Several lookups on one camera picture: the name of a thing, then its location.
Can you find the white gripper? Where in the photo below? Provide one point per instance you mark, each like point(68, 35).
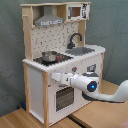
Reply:
point(63, 78)

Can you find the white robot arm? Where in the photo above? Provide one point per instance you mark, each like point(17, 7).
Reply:
point(90, 85)

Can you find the wooden toy kitchen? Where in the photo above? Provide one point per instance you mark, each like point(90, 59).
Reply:
point(55, 50)

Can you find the red right stove knob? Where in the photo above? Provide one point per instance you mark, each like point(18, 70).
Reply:
point(74, 69)

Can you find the black toy stovetop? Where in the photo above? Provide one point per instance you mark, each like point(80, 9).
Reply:
point(59, 58)

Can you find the white oven door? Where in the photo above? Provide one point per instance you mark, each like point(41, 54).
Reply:
point(63, 101)

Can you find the small metal pot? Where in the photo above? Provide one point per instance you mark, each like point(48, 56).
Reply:
point(49, 56)

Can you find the grey toy sink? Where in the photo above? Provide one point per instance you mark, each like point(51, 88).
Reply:
point(79, 51)

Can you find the black toy faucet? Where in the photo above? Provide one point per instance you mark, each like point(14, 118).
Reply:
point(71, 44)

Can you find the white dispenser cabinet door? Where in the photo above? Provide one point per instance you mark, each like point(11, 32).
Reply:
point(94, 64)

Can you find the grey range hood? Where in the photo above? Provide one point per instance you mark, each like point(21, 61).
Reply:
point(48, 18)

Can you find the white toy microwave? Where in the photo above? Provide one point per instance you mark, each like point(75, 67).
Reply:
point(78, 11)

